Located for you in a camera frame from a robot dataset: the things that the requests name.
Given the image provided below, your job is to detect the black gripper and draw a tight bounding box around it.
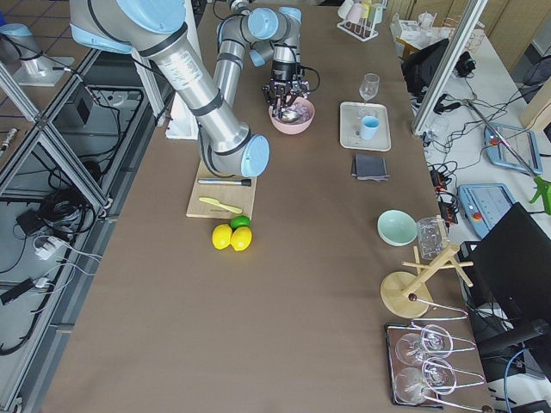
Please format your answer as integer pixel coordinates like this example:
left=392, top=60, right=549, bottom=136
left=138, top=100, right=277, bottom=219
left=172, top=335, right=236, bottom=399
left=262, top=72, right=310, bottom=118

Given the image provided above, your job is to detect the steel ice scoop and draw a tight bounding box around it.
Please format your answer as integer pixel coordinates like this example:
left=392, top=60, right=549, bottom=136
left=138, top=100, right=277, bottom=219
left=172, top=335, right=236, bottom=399
left=278, top=109, right=301, bottom=124

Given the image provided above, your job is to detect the pink bowl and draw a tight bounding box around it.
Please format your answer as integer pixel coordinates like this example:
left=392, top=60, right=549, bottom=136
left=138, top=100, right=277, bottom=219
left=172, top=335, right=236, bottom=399
left=269, top=97, right=315, bottom=134

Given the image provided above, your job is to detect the pile of clear ice cubes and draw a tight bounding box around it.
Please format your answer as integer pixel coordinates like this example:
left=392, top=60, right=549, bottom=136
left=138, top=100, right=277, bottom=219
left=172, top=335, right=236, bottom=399
left=279, top=98, right=312, bottom=124

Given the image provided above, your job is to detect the light blue cup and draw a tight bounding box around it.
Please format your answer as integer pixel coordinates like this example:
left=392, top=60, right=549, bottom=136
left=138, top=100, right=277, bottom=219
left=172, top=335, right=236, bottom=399
left=360, top=115, right=380, bottom=140

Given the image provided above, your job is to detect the wooden cup stand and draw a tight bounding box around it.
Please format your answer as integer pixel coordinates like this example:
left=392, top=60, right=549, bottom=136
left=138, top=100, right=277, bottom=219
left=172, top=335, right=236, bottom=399
left=381, top=243, right=474, bottom=319

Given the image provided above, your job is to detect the cream rabbit tray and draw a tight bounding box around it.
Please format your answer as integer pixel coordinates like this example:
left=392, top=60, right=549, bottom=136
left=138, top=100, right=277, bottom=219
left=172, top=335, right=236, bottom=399
left=339, top=102, right=392, bottom=151

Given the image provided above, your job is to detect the clear wine glass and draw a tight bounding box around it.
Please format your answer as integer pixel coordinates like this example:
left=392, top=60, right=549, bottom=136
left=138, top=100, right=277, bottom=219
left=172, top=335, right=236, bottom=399
left=359, top=73, right=380, bottom=102

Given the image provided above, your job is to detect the steel muddler black tip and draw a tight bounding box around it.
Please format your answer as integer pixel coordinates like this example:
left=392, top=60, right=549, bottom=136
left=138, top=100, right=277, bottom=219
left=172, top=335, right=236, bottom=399
left=197, top=178, right=252, bottom=187

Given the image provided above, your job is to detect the grey folded cloth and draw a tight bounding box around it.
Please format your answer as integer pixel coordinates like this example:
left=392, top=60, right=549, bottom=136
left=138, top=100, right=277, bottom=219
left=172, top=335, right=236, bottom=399
left=351, top=153, right=389, bottom=182

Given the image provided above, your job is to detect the bamboo cutting board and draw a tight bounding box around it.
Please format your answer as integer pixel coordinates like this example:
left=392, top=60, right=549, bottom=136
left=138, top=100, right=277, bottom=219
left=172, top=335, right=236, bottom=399
left=186, top=161, right=257, bottom=219

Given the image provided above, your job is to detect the yellow plastic knife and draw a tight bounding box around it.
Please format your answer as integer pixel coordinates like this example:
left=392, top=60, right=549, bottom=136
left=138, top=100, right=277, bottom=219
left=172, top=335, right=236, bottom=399
left=199, top=197, right=243, bottom=214

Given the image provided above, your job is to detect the green lime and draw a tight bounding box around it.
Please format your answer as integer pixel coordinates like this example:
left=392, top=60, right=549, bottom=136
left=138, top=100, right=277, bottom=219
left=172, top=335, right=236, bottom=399
left=230, top=215, right=251, bottom=230

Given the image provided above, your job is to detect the lower yellow lemon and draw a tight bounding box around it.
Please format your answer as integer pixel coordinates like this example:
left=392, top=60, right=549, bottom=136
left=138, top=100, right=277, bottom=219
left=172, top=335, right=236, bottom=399
left=231, top=226, right=252, bottom=251

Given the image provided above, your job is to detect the yellow lemon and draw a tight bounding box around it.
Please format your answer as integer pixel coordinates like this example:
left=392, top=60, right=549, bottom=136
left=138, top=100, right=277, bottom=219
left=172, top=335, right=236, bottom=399
left=211, top=224, right=232, bottom=250
left=231, top=226, right=252, bottom=251

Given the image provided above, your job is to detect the upper yellow lemon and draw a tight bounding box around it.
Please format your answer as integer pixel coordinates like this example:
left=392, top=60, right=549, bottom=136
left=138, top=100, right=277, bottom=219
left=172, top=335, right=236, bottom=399
left=211, top=224, right=232, bottom=250

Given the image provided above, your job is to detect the green bowl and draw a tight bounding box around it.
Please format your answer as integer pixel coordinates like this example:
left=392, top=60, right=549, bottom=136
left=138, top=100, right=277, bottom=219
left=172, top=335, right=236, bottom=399
left=377, top=210, right=418, bottom=246

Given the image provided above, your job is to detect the clear glass jar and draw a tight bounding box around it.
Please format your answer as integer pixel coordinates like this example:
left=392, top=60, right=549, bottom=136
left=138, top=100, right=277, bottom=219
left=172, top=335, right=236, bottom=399
left=417, top=215, right=449, bottom=260

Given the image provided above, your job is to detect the blue teach pendant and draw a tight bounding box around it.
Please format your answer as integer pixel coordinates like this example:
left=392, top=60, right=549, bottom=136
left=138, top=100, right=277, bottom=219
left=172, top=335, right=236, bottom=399
left=484, top=122, right=543, bottom=175

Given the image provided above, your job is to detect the hanging wine glass upper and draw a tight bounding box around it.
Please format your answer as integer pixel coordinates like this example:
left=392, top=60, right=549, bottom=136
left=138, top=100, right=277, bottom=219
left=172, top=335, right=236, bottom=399
left=394, top=324, right=476, bottom=367

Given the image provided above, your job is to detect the hanging wine glass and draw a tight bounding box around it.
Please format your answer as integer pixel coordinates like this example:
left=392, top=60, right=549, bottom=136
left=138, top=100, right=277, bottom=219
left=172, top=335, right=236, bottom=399
left=394, top=324, right=476, bottom=367
left=393, top=356, right=486, bottom=406

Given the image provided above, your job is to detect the black glass holder tray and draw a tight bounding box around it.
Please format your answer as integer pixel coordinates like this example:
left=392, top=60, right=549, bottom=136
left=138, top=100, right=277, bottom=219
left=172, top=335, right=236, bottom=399
left=383, top=322, right=496, bottom=408

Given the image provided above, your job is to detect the hanging wine glass lower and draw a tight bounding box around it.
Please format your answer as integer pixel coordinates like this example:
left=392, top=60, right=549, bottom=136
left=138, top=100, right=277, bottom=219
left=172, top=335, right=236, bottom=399
left=393, top=356, right=486, bottom=406

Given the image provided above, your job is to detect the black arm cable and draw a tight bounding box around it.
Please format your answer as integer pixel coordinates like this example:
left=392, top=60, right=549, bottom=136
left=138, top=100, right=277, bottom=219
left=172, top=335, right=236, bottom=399
left=295, top=65, right=321, bottom=96

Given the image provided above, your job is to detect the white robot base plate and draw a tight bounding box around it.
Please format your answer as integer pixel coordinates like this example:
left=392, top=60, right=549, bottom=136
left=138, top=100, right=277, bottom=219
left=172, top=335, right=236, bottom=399
left=165, top=94, right=199, bottom=140

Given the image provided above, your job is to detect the white wire rack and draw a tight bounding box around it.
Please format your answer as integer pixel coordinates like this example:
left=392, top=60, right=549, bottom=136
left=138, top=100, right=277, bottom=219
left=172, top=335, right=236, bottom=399
left=337, top=0, right=387, bottom=42

